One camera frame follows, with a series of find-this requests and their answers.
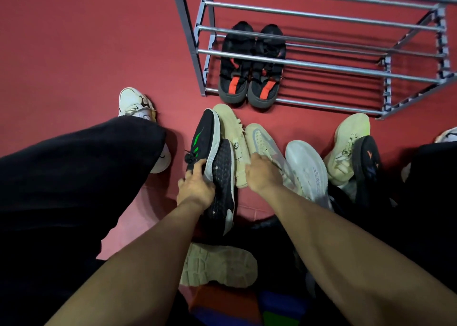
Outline person's black trousers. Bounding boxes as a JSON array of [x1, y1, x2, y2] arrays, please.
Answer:
[[0, 116, 457, 326]]

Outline beige pink sneaker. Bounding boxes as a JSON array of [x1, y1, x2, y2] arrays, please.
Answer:
[[244, 123, 297, 194]]

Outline black white-pattern sneaker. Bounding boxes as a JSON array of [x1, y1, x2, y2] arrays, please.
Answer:
[[203, 139, 237, 237]]

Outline person's right hand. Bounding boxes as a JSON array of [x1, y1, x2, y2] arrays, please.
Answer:
[[245, 153, 284, 196]]

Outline yellow-beige sneaker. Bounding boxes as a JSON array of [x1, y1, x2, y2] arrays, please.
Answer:
[[213, 103, 251, 189], [324, 113, 371, 187]]

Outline person's left forearm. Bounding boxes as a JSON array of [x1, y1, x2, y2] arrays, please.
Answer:
[[44, 199, 215, 326]]

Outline black orange-mark sneaker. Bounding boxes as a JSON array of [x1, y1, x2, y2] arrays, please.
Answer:
[[351, 135, 383, 208]]

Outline white knit sneaker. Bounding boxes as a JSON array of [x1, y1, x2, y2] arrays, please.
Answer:
[[179, 243, 258, 289]]

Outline black green-stripe sneaker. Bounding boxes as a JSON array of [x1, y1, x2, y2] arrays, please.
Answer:
[[184, 108, 221, 184]]

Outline person's white left worn shoe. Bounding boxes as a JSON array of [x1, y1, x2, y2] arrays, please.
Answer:
[[118, 87, 172, 175]]

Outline person's left hand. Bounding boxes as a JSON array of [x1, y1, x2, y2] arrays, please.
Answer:
[[177, 158, 216, 211]]

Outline person's white right worn shoe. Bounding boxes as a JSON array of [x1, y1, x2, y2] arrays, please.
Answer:
[[399, 126, 457, 184]]

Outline person's white worn shoe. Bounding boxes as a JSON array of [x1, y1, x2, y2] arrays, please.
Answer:
[[399, 126, 457, 184], [118, 87, 172, 175]]

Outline black shoe with red tab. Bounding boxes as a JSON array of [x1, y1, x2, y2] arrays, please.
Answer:
[[247, 24, 287, 109], [218, 21, 256, 104]]

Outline multicolour foam stool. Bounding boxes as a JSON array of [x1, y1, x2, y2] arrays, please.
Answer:
[[189, 285, 311, 326]]

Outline grey metal shoe rack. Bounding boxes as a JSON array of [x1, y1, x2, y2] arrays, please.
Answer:
[[169, 0, 457, 120]]

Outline person's right forearm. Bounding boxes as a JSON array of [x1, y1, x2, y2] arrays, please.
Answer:
[[258, 183, 457, 326]]

